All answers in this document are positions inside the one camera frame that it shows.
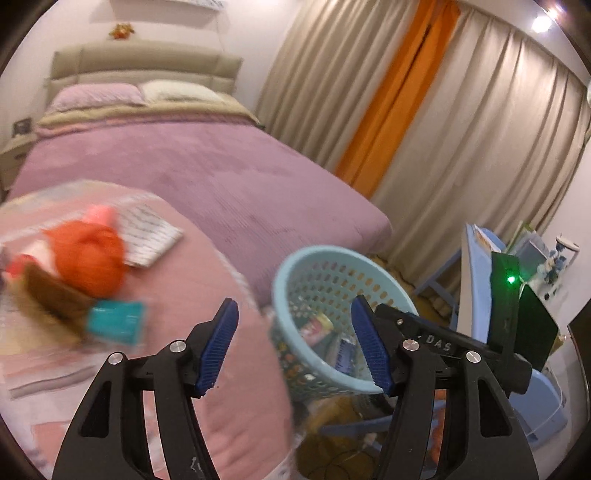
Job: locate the beige padded headboard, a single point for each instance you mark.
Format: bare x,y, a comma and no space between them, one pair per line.
138,62

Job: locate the purple pillow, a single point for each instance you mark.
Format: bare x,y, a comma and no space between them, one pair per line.
92,97

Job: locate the small colourful packet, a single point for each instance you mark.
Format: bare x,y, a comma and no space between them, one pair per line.
316,327

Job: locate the teal packet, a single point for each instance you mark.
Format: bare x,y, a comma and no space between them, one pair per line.
115,322

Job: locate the purple bed blanket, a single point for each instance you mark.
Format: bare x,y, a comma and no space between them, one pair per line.
231,184

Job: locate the orange plastic bag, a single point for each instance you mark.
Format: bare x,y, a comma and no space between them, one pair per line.
87,258

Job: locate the beige bed sheet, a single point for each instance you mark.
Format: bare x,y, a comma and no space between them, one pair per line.
138,114

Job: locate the ceiling spotlight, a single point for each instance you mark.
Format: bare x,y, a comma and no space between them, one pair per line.
541,22

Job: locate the blue and white wrapper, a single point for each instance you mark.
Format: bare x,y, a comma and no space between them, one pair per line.
348,355

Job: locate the white vase with blue flowers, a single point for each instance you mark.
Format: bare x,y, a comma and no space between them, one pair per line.
561,263

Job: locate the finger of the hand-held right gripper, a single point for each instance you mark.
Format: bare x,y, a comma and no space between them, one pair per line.
399,323

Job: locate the beige curtain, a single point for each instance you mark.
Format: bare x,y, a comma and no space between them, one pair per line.
485,138
332,83

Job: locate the light blue plastic basket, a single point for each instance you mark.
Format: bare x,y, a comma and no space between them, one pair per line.
295,277

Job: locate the small dark picture frame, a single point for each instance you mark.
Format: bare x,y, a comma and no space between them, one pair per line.
22,128

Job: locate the light blue stool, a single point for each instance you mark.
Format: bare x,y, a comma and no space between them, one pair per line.
473,286

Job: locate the orange plush toy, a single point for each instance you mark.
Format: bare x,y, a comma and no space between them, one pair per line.
121,31

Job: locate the white printed paper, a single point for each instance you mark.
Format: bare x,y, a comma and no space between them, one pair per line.
147,235

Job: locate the beige nightstand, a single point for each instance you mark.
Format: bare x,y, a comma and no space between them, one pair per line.
16,157

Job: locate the pink patterned quilt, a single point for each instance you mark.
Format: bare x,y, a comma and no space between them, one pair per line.
198,277

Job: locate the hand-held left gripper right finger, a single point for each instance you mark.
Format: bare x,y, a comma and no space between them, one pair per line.
371,350

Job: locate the orange curtain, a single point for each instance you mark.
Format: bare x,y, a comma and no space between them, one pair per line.
397,101

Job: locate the blue plastic stool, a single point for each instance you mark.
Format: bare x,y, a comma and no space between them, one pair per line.
545,406

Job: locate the white wall shelf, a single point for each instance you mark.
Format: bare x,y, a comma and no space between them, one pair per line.
207,3

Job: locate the pink wrapper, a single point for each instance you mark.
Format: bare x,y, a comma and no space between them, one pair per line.
101,216

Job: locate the white dotted pillow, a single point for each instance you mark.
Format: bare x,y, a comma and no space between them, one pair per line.
180,91

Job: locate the white storage box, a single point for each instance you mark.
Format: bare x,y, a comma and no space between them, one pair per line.
531,251

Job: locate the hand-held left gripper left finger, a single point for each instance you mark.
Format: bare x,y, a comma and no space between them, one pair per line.
217,350

